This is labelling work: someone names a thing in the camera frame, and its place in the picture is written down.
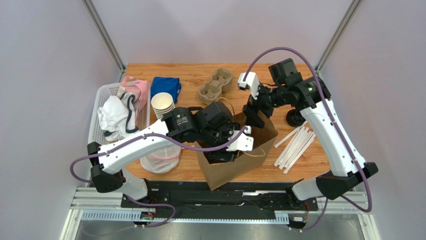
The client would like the brown paper bag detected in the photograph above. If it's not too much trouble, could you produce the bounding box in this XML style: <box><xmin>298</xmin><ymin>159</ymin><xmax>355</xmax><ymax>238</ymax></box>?
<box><xmin>196</xmin><ymin>111</ymin><xmax>278</xmax><ymax>191</ymax></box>

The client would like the stack of black lids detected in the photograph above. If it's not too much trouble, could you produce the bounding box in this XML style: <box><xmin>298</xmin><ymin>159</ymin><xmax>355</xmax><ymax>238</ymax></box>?
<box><xmin>285</xmin><ymin>109</ymin><xmax>306</xmax><ymax>128</ymax></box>

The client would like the pink cloth bag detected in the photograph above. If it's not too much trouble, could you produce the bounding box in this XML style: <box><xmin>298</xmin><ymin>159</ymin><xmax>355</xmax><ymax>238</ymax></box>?
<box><xmin>117</xmin><ymin>75</ymin><xmax>151</xmax><ymax>113</ymax></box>

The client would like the bundle of white straws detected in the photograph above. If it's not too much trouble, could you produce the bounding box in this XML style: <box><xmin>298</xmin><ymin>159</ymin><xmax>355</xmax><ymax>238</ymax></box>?
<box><xmin>273</xmin><ymin>121</ymin><xmax>316</xmax><ymax>174</ymax></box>

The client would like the stack of paper cups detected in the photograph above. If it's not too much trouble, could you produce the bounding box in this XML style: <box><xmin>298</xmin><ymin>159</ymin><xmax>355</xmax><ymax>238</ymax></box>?
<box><xmin>151</xmin><ymin>92</ymin><xmax>175</xmax><ymax>119</ymax></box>

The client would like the white plastic basket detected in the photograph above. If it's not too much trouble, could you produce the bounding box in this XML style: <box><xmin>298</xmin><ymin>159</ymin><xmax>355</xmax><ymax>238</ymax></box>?
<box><xmin>87</xmin><ymin>83</ymin><xmax>151</xmax><ymax>145</ymax></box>

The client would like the white mesh food cover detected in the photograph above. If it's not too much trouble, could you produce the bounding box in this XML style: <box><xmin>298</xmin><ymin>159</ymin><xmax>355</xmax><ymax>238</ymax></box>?
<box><xmin>139</xmin><ymin>145</ymin><xmax>182</xmax><ymax>174</ymax></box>

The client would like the blue folded cloth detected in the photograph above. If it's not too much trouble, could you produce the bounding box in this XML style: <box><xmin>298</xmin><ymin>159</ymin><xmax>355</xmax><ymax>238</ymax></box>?
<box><xmin>150</xmin><ymin>76</ymin><xmax>182</xmax><ymax>104</ymax></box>

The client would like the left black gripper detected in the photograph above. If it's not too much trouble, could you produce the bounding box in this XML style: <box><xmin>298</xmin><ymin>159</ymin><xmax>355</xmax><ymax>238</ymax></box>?
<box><xmin>199</xmin><ymin>123</ymin><xmax>241</xmax><ymax>163</ymax></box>

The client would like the white crumpled cloth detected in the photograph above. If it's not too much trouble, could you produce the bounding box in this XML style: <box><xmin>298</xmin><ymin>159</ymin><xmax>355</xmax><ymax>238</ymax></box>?
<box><xmin>97</xmin><ymin>93</ymin><xmax>140</xmax><ymax>142</ymax></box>

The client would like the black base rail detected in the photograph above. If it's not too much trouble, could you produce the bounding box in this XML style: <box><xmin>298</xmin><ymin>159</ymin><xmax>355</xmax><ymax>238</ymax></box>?
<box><xmin>141</xmin><ymin>180</ymin><xmax>319</xmax><ymax>221</ymax></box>

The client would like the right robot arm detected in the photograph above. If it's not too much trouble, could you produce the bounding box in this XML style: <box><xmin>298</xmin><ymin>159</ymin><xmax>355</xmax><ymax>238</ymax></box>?
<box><xmin>238</xmin><ymin>58</ymin><xmax>379</xmax><ymax>203</ymax></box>

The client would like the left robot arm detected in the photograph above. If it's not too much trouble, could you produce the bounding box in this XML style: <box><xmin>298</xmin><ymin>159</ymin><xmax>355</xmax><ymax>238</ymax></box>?
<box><xmin>90</xmin><ymin>102</ymin><xmax>248</xmax><ymax>200</ymax></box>

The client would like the cardboard cup carrier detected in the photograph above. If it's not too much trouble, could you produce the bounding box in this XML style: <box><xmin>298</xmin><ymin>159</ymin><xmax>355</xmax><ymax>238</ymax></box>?
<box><xmin>198</xmin><ymin>68</ymin><xmax>234</xmax><ymax>105</ymax></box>

